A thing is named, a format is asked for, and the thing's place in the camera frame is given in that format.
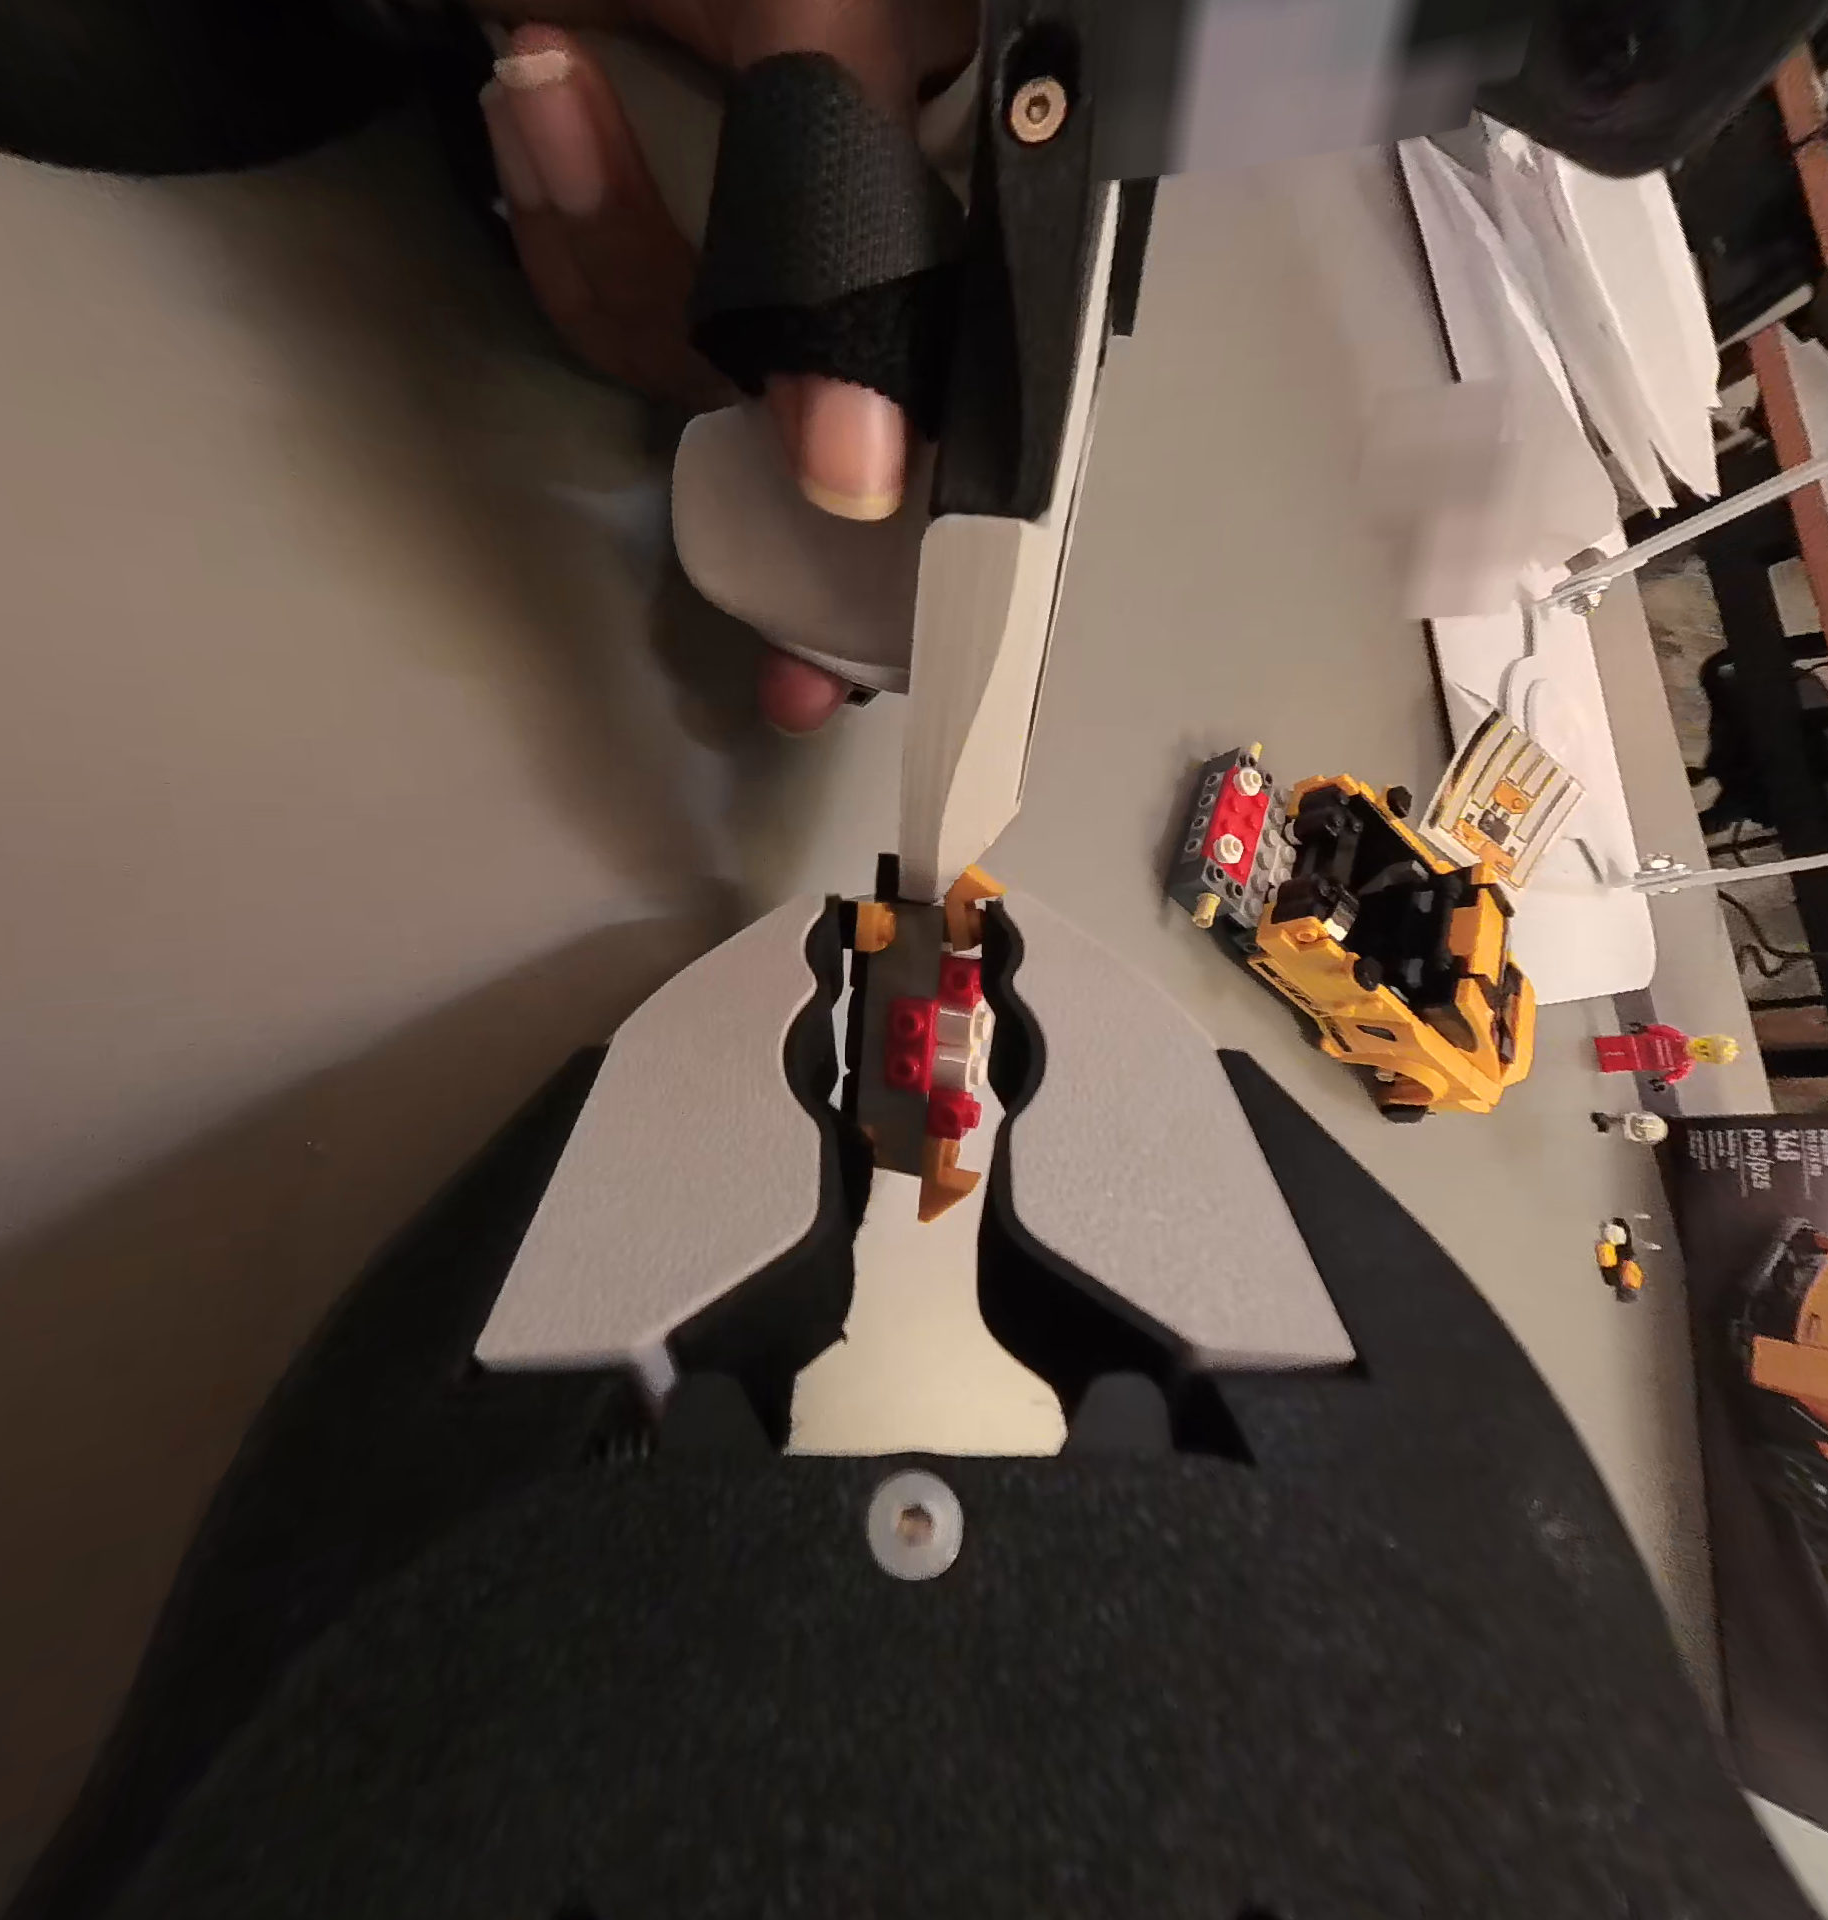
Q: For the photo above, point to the dark lego box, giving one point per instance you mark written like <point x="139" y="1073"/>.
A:
<point x="1798" y="1426"/>

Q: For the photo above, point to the metal rod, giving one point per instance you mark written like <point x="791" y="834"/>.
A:
<point x="1754" y="871"/>
<point x="1723" y="518"/>

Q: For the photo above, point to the red lego minifigure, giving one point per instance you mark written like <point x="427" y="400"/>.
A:
<point x="1656" y="1051"/>

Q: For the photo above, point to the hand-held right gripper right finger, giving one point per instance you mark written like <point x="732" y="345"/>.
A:
<point x="1168" y="1185"/>

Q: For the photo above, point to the lego instruction booklet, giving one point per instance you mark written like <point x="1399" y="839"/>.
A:
<point x="1506" y="803"/>

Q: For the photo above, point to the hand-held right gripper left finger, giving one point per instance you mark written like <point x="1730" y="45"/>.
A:
<point x="674" y="1185"/>

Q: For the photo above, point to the red white lego assembly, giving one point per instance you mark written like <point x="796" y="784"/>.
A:
<point x="928" y="1035"/>

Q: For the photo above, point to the person's left forearm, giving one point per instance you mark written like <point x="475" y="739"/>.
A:
<point x="179" y="76"/>

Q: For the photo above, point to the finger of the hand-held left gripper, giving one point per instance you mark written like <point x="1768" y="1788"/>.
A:
<point x="1089" y="376"/>
<point x="974" y="676"/>

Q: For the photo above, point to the yellow lego car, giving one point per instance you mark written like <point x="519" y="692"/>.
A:
<point x="1378" y="961"/>

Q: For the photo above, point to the person's left hand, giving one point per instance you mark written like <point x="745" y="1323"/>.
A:
<point x="613" y="256"/>

